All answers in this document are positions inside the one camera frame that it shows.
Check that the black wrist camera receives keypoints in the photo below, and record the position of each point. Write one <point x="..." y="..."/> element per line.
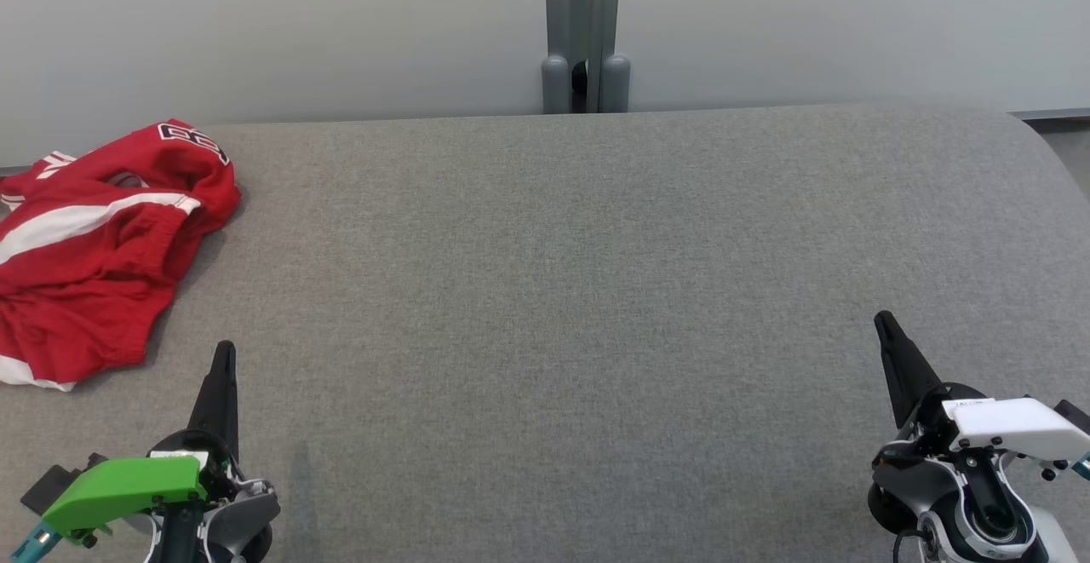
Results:
<point x="55" y="482"/>
<point x="1075" y="416"/>

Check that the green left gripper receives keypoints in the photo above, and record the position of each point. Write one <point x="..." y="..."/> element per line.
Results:
<point x="119" y="486"/>

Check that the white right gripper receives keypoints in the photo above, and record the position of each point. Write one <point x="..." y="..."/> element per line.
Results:
<point x="1013" y="422"/>

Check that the grey metal partition post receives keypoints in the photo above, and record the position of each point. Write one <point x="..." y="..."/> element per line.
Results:
<point x="562" y="26"/>

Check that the grey partition base rail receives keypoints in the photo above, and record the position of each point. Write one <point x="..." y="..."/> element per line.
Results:
<point x="10" y="169"/>
<point x="1052" y="114"/>

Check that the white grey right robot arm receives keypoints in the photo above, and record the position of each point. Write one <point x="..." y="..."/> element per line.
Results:
<point x="945" y="503"/>

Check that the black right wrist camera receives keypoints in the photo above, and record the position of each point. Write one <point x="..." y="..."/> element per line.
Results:
<point x="1075" y="416"/>

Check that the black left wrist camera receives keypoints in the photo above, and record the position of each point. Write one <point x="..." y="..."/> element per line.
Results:
<point x="55" y="482"/>

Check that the red jersey with black number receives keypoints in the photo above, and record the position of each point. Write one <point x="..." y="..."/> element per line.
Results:
<point x="204" y="184"/>

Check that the red shorts with white stripe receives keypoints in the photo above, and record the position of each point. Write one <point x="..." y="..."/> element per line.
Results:
<point x="77" y="307"/>

